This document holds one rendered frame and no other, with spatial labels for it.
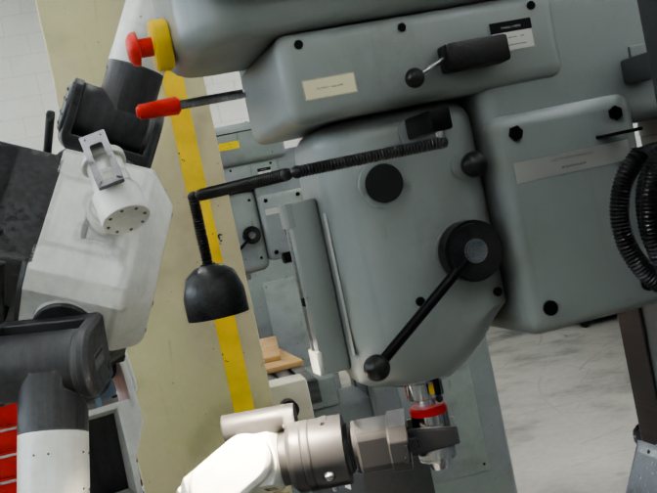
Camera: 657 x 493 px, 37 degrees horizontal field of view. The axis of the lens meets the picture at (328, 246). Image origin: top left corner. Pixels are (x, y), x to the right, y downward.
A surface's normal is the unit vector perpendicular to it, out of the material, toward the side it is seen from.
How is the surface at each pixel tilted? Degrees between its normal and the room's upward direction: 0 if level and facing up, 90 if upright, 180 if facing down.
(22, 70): 90
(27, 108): 90
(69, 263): 58
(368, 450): 90
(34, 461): 70
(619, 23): 90
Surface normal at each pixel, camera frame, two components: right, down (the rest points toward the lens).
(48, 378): -0.07, -0.32
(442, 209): 0.25, 0.00
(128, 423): 0.42, -0.18
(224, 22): 0.00, 0.22
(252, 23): 0.32, 0.44
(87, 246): 0.28, -0.55
